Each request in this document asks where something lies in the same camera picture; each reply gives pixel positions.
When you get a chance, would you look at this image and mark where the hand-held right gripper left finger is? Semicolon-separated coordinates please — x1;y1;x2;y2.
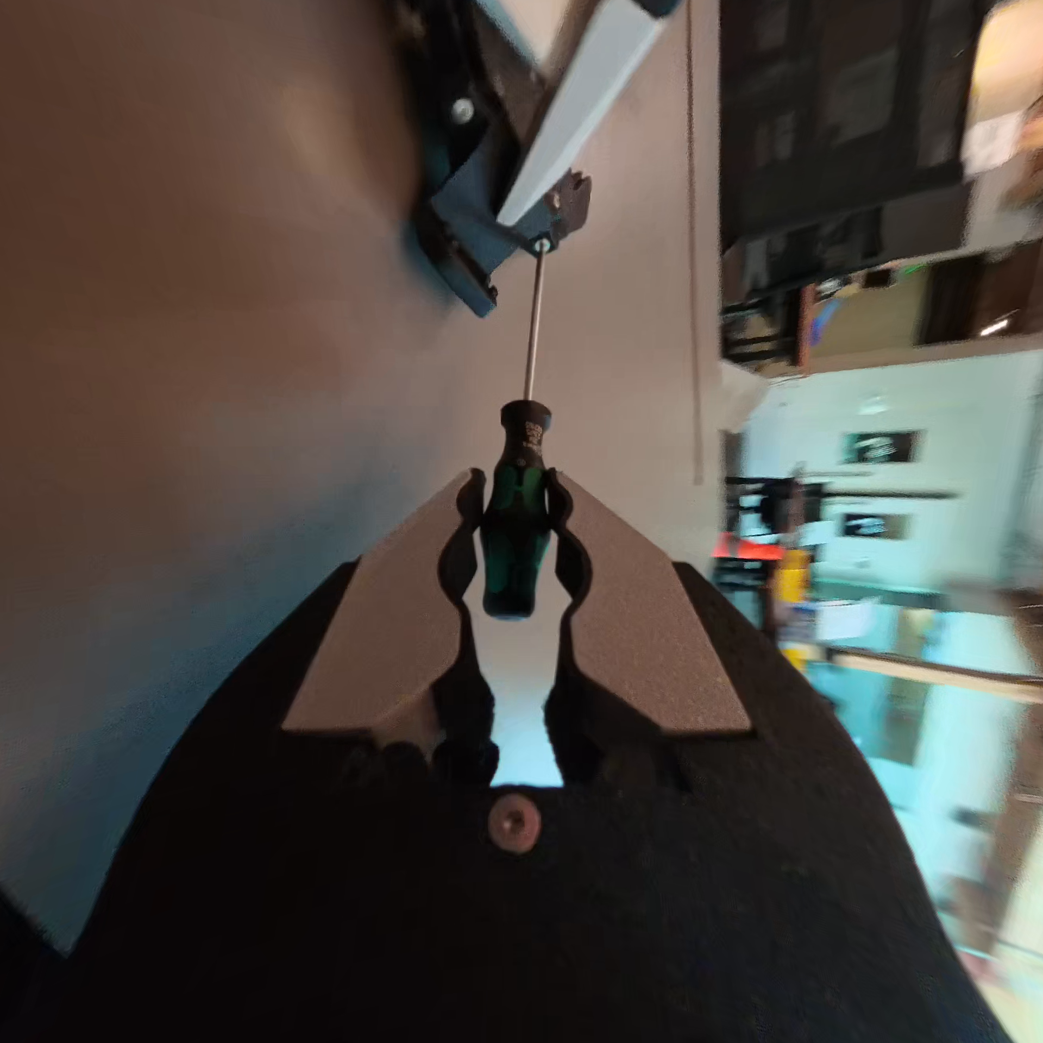
281;468;490;771

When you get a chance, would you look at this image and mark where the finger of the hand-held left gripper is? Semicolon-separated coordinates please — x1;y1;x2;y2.
495;0;668;229

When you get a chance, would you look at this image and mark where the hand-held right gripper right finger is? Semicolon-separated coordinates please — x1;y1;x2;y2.
544;467;752;738

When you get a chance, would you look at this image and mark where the black plastic bracket part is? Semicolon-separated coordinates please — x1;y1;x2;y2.
389;0;594;321

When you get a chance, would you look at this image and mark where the green black handle screwdriver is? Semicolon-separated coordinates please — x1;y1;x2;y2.
481;243;554;622

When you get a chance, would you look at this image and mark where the white desk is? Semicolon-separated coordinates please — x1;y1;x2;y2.
0;0;771;954

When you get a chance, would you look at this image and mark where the orange traffic cone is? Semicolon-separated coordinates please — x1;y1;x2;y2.
713;532;789;565

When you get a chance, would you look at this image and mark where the yellow box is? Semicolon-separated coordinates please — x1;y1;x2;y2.
770;548;818;606

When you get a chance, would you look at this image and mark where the large black screen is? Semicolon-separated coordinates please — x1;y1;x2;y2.
719;0;983;246

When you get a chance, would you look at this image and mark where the white paper sheet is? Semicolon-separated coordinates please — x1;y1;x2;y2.
721;362;771;433

